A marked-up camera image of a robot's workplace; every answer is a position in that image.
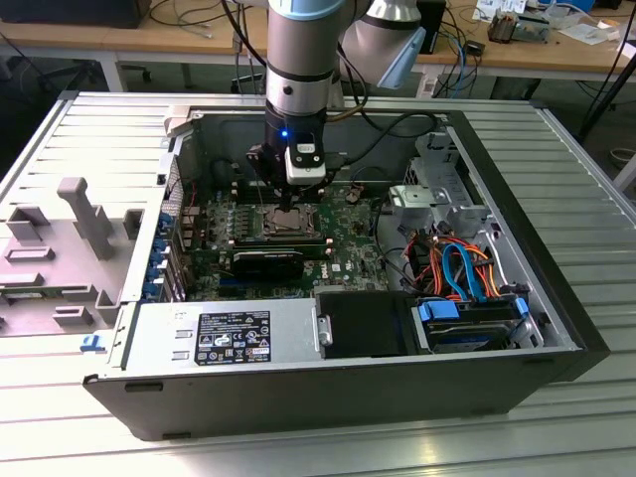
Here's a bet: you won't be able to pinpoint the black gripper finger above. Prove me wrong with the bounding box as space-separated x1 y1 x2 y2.
245 142 296 211
295 176 334 206

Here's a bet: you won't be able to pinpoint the silver topped CPU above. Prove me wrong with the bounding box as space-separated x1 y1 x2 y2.
271 208 310 234

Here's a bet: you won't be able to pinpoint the CPU socket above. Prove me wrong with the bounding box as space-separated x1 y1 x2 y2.
258 201 322 240

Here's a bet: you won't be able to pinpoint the blue slot retainer clips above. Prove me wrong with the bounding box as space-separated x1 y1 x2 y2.
142 212 175 302

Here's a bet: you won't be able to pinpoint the finned CPU cooler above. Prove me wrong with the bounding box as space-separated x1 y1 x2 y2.
486 10 521 45

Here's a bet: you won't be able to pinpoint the green motherboard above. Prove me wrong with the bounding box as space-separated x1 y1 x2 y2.
179 177 401 302

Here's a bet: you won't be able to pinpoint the silver metal drive cage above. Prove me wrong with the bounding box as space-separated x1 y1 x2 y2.
387 129 498 239

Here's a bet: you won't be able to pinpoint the black graphics card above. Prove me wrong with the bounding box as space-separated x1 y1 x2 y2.
230 246 305 280

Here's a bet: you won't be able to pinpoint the hard disk in blue carrier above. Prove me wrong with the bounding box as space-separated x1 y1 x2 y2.
415 295 531 356

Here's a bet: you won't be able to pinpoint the black upright box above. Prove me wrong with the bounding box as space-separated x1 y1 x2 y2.
416 0 447 55

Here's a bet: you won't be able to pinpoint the silver power supply unit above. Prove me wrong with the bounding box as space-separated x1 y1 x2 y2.
120 296 320 373

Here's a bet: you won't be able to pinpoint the black grey PC case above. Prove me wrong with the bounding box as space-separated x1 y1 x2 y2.
81 91 611 442

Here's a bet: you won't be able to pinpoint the wooden desk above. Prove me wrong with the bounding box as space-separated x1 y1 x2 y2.
0 0 636 95

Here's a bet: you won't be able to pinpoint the large black equipment case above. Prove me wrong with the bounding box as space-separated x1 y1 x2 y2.
0 0 152 30

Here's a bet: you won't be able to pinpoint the grey plastic parts rack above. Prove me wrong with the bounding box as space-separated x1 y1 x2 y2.
0 176 146 340

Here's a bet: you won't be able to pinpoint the grey metal device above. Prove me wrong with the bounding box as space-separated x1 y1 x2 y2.
516 12 553 44

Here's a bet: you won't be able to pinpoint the green RAM stick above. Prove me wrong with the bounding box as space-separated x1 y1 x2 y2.
0 290 57 302

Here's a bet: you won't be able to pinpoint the white papers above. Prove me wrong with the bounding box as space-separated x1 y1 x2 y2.
556 13 622 47

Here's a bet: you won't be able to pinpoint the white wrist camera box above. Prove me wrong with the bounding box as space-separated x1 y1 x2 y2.
284 131 329 186

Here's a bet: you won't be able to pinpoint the black wire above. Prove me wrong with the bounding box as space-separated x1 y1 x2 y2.
370 194 417 295

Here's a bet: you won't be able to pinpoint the black camera cable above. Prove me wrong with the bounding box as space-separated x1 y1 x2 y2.
327 106 448 168

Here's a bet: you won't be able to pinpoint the blue flat wire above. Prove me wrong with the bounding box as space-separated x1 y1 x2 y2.
440 240 492 305

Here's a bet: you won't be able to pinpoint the orange wire bundle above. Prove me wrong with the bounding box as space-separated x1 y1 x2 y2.
402 234 499 300

